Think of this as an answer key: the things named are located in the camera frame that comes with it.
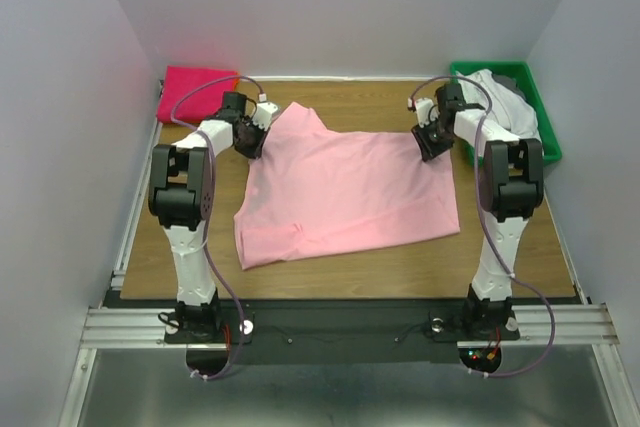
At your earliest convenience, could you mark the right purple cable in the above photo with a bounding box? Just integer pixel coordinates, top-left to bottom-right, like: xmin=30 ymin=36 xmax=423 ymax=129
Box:
xmin=409 ymin=75 xmax=558 ymax=379

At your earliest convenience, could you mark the light pink t shirt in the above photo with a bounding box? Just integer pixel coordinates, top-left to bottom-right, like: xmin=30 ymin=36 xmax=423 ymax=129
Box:
xmin=234 ymin=103 xmax=461 ymax=270

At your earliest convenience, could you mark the folded magenta t shirt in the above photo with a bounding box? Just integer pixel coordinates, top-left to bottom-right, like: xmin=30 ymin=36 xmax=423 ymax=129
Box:
xmin=156 ymin=65 xmax=238 ymax=125

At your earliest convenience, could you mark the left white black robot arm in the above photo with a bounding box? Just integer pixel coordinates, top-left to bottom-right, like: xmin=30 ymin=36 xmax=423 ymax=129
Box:
xmin=148 ymin=91 xmax=279 ymax=344

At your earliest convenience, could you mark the grey garment in bin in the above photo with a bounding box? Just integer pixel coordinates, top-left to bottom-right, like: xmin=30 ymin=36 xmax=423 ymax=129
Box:
xmin=492 ymin=73 xmax=526 ymax=99

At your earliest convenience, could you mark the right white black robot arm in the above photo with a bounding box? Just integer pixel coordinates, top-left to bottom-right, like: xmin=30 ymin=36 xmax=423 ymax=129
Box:
xmin=407 ymin=77 xmax=544 ymax=340

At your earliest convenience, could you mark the green plastic bin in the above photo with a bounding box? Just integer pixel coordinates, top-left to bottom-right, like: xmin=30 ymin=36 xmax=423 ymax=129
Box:
xmin=449 ymin=60 xmax=562 ymax=166

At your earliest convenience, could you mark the aluminium extrusion rail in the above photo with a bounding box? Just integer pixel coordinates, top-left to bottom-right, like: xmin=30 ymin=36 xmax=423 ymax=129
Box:
xmin=80 ymin=304 xmax=619 ymax=349

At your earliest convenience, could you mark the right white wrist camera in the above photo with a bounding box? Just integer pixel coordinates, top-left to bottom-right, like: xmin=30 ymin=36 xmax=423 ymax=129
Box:
xmin=407 ymin=98 xmax=436 ymax=128

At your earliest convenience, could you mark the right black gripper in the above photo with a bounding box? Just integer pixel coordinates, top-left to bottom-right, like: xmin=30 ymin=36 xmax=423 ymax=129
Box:
xmin=411 ymin=115 xmax=455 ymax=161

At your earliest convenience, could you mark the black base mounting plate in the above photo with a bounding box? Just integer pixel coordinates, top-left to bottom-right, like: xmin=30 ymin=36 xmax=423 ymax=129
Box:
xmin=158 ymin=299 xmax=520 ymax=371

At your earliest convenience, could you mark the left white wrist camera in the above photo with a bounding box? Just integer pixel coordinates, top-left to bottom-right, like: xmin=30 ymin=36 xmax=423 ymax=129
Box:
xmin=251 ymin=100 xmax=280 ymax=131

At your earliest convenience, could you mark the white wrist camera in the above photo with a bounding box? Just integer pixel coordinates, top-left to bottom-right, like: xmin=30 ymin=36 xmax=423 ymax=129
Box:
xmin=251 ymin=100 xmax=280 ymax=131
xmin=407 ymin=98 xmax=436 ymax=128

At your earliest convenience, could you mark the white crumpled t shirt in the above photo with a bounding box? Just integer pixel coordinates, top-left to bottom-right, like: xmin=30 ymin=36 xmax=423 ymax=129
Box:
xmin=457 ymin=69 xmax=541 ymax=140

